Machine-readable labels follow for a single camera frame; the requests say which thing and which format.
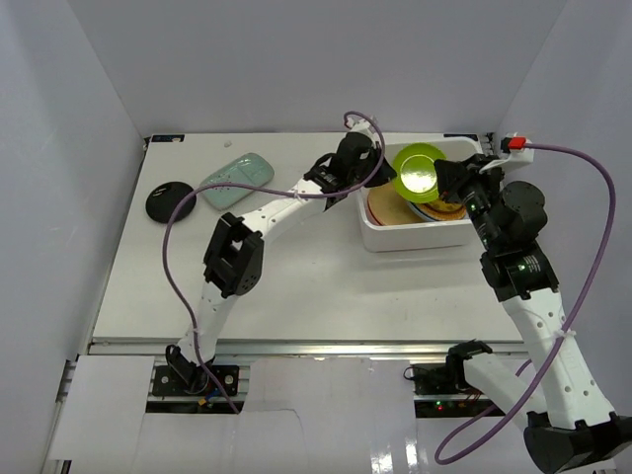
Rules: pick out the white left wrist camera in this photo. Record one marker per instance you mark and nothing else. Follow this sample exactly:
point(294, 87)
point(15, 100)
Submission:
point(361, 124)

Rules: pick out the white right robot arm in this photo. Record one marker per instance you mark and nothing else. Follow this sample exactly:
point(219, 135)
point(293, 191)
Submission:
point(565, 419)

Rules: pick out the blue label sticker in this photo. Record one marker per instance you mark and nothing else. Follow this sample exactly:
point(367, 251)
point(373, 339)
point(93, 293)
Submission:
point(167, 138)

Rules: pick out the yellow black patterned plate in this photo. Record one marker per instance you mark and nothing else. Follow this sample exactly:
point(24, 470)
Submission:
point(444, 207)

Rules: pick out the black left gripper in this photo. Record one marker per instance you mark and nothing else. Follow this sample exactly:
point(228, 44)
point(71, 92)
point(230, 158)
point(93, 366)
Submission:
point(371, 164)

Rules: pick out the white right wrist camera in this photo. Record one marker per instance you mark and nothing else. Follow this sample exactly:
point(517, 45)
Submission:
point(514, 155)

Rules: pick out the lime green round plate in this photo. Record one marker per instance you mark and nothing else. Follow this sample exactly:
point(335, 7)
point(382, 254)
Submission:
point(416, 179)

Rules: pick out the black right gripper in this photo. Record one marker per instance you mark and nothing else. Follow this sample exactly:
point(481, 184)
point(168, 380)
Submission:
point(453, 174)

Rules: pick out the tan round plate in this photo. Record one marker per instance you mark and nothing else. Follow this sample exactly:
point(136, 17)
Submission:
point(388, 208)

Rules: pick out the aluminium table frame rail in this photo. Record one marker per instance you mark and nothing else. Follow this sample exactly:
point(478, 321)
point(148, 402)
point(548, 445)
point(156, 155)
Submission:
point(233, 348)

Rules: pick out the blue round plate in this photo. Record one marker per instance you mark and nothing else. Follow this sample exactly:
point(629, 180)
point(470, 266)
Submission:
point(426, 213)

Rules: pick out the pale green rectangular dish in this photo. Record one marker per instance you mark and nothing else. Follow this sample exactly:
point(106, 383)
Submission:
point(234, 181)

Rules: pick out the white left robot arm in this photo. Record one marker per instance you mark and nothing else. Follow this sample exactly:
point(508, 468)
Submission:
point(234, 257)

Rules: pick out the white plastic bin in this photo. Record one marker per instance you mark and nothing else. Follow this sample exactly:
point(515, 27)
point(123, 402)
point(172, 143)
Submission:
point(425, 235)

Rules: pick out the woven wicker round plate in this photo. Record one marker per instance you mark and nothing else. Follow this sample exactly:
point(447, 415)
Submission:
point(452, 216)

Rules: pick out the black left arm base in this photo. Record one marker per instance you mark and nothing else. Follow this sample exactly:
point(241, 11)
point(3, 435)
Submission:
point(170, 394)

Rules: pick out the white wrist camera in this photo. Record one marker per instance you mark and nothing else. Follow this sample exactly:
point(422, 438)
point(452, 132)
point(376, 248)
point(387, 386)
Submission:
point(514, 155)
point(361, 124)

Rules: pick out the black round plate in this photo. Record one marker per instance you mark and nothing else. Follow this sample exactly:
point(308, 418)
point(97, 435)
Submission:
point(163, 200)

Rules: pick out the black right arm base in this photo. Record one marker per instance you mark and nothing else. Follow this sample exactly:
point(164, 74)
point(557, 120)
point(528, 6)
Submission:
point(437, 397)

